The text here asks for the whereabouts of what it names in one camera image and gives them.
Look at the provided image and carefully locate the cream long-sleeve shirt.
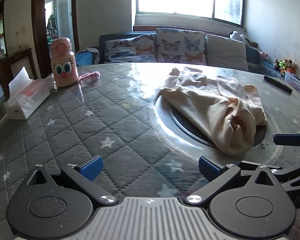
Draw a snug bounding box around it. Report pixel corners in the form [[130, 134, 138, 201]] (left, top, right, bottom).
[[160, 68, 268, 157]]

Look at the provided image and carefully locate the clear plastic storage box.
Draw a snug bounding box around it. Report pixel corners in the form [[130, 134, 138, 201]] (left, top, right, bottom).
[[284, 72, 300, 94]]

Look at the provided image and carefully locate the black remote control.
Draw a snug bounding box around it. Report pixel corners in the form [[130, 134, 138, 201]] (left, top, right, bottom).
[[264, 75, 293, 94]]

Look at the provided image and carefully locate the plush toy pile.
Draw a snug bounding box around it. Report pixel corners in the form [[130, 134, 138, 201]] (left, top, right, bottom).
[[273, 58, 296, 74]]

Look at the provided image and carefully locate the dark blue sofa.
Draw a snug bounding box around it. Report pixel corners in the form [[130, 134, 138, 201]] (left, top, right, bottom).
[[75, 31, 285, 79]]

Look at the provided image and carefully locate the pink plush toy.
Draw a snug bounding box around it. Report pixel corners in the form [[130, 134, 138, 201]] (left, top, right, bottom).
[[259, 51, 268, 61]]

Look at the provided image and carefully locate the plain beige cushion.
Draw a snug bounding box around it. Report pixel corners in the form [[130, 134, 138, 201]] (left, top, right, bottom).
[[206, 34, 248, 72]]

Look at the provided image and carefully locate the grey quilted star tablecloth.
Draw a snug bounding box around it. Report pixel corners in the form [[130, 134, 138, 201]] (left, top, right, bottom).
[[0, 63, 300, 239]]

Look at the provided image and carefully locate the white tissue pack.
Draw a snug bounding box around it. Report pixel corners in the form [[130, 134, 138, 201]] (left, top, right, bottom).
[[4, 67, 50, 120]]

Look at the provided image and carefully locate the white plush toy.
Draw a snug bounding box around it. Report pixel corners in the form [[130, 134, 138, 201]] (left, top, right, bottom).
[[229, 30, 250, 44]]

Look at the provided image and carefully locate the pink cartoon water bottle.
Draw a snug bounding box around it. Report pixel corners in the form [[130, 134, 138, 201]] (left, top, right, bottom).
[[50, 37, 79, 88]]

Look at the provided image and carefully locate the middle butterfly cushion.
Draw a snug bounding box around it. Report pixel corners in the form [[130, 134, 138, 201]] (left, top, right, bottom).
[[156, 28, 206, 65]]

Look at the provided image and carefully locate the butterfly cushion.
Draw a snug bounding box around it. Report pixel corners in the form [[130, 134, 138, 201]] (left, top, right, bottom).
[[104, 34, 156, 63], [156, 28, 206, 65]]

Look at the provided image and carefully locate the grey blanket on sofa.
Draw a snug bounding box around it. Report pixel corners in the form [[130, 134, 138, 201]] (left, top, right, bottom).
[[75, 47, 100, 67]]

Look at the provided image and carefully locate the left butterfly cushion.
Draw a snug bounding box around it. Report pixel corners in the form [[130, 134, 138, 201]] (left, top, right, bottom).
[[104, 34, 156, 63]]

